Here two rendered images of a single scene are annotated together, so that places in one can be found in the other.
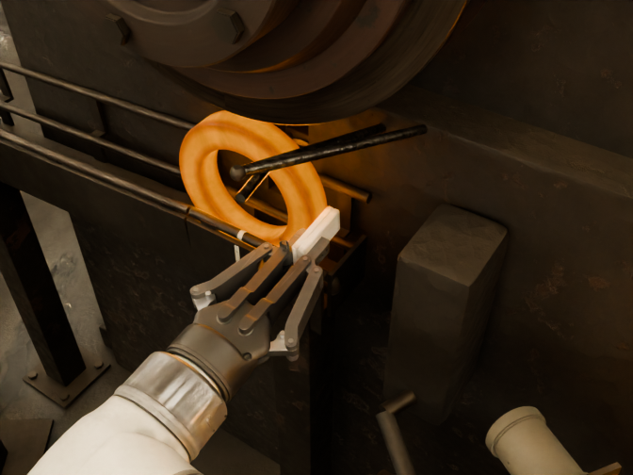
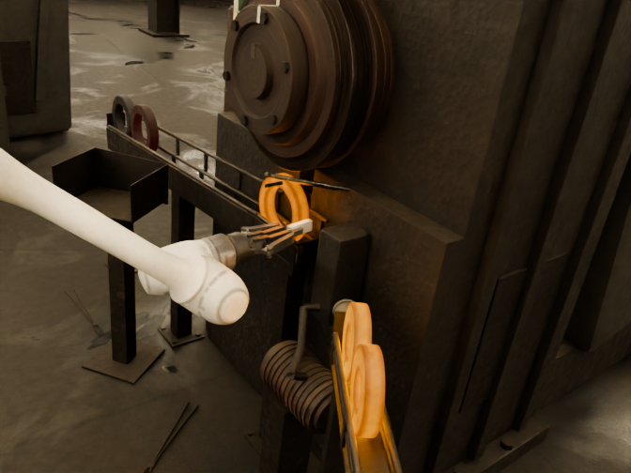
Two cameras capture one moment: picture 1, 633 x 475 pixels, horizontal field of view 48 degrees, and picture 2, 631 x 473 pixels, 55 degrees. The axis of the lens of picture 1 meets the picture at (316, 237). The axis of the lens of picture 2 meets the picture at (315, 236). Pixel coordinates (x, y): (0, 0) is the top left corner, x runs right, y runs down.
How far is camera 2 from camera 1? 86 cm
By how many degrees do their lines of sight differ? 21
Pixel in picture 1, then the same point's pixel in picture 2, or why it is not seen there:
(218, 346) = (240, 237)
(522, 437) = (343, 306)
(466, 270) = (342, 237)
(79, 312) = not seen: hidden behind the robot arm
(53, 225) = not seen: hidden behind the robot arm
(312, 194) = (302, 208)
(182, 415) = (218, 250)
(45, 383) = (168, 333)
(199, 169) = (266, 196)
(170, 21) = (259, 118)
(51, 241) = not seen: hidden behind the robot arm
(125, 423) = (198, 243)
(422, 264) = (327, 233)
